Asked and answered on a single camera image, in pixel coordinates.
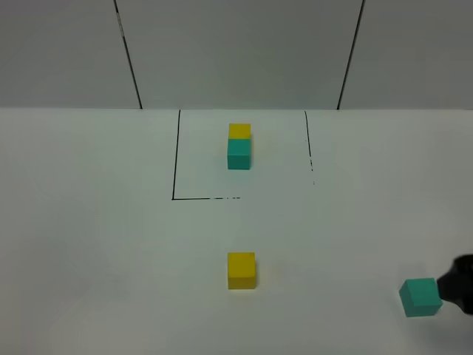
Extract template yellow cube block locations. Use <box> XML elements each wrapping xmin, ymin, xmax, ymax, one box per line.
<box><xmin>228</xmin><ymin>124</ymin><xmax>251</xmax><ymax>140</ymax></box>

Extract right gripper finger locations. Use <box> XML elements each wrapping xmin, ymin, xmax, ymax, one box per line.
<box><xmin>437</xmin><ymin>254</ymin><xmax>473</xmax><ymax>315</ymax></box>

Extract template teal cube block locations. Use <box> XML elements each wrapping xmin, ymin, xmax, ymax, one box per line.
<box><xmin>227</xmin><ymin>139</ymin><xmax>252</xmax><ymax>170</ymax></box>

